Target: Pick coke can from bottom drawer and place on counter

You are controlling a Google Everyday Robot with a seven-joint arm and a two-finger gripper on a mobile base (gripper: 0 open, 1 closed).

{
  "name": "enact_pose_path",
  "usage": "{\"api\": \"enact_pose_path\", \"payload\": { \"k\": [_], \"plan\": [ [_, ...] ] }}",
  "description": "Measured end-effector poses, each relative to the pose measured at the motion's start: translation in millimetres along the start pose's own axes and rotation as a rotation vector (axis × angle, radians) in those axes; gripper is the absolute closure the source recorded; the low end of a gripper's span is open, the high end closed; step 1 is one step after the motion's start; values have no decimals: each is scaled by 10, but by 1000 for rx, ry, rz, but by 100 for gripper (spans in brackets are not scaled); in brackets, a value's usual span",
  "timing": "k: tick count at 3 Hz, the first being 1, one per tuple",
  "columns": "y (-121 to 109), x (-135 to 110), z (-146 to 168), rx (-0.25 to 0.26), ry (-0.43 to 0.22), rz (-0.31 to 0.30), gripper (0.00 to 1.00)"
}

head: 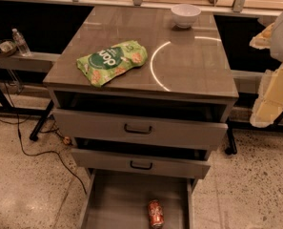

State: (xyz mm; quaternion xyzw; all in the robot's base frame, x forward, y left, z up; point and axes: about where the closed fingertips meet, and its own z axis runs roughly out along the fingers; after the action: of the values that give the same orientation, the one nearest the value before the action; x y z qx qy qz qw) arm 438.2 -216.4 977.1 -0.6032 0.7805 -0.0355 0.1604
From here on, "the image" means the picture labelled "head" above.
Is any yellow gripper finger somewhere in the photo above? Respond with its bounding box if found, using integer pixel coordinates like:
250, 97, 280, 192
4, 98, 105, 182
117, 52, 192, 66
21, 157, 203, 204
250, 64, 283, 128
250, 24, 273, 50

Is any bottom grey drawer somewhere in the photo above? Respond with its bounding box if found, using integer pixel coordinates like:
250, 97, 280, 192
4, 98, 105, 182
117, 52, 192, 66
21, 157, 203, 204
78, 170, 193, 229

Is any small dish with items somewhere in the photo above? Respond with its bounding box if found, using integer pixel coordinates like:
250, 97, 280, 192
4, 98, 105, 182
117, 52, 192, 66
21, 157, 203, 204
0, 40, 16, 57

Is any green chip bag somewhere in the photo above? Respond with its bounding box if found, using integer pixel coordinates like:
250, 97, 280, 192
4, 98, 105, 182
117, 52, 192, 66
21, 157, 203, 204
76, 40, 148, 87

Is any red coke can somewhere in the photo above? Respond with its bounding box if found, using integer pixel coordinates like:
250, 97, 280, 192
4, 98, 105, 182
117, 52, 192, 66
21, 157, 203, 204
148, 199, 164, 229

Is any white bowl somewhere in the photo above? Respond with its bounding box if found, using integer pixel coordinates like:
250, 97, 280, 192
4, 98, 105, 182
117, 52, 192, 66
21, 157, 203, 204
171, 4, 201, 28

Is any middle grey drawer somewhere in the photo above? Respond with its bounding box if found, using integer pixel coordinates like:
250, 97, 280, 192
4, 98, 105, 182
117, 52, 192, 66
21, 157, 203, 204
71, 149, 210, 179

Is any grey drawer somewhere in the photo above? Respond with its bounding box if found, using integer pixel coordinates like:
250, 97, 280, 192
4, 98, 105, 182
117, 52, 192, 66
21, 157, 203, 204
78, 170, 193, 229
53, 109, 227, 149
71, 149, 210, 179

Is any clear plastic water bottle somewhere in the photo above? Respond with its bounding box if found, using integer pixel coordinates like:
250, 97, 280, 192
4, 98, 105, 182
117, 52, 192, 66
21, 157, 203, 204
12, 29, 31, 56

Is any black floor cable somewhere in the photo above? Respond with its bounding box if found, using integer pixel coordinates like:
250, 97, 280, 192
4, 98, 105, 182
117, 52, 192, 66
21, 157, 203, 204
0, 48, 88, 196

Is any grey drawer cabinet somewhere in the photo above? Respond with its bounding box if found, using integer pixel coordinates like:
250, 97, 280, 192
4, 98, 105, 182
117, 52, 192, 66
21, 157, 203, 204
42, 5, 239, 180

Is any grey side bench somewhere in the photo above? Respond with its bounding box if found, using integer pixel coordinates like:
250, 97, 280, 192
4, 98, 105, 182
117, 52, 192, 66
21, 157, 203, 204
0, 52, 59, 73

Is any top grey drawer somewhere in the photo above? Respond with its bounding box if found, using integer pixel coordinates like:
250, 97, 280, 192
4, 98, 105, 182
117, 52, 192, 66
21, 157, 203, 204
53, 109, 227, 149

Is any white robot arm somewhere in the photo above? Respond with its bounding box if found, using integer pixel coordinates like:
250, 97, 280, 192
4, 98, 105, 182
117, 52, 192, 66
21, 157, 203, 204
250, 11, 283, 128

